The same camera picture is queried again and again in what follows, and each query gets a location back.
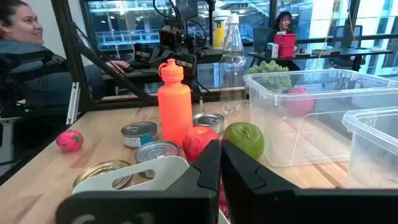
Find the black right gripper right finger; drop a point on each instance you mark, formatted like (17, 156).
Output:
(264, 202)

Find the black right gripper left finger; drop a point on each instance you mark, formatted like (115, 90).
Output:
(192, 199)

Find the bright red apple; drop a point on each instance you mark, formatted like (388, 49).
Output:
(197, 141)

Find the green label tin can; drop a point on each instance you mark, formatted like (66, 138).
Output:
(155, 151)

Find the orange plastic squeeze bottle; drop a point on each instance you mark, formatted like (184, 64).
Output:
(174, 105)

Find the olive label tin can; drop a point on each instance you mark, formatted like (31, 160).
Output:
(210, 122)

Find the teal label tuna can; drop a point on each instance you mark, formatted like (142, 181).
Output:
(139, 133)

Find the Wild Planet tuna can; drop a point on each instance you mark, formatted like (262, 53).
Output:
(102, 169)

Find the pink strawberry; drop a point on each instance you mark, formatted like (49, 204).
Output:
(70, 140)

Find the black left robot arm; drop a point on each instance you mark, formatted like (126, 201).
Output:
(186, 67)

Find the yellow wipes canister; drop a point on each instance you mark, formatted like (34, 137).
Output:
(220, 29)

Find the light grey plastic tray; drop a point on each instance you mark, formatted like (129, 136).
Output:
(133, 177)

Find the green apple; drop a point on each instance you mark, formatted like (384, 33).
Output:
(245, 139)

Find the clear plastic bottle white cap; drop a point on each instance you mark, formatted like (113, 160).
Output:
(233, 62)

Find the black office chair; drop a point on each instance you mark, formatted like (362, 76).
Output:
(260, 39)
(345, 40)

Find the clear plastic storage bin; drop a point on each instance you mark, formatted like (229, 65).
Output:
(373, 146)
(311, 124)

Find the small white box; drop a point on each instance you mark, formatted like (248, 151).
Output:
(272, 49)

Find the green grape bunch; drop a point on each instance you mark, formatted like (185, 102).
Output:
(270, 74)

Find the dark crimson apple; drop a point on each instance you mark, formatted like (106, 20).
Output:
(298, 101)

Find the person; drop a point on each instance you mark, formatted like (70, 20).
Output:
(281, 28)
(31, 77)

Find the red storage box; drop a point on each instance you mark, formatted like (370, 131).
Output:
(284, 45)

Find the black office desk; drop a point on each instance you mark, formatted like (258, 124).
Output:
(326, 53)

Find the white metal bracket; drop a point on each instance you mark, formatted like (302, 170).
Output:
(73, 102)

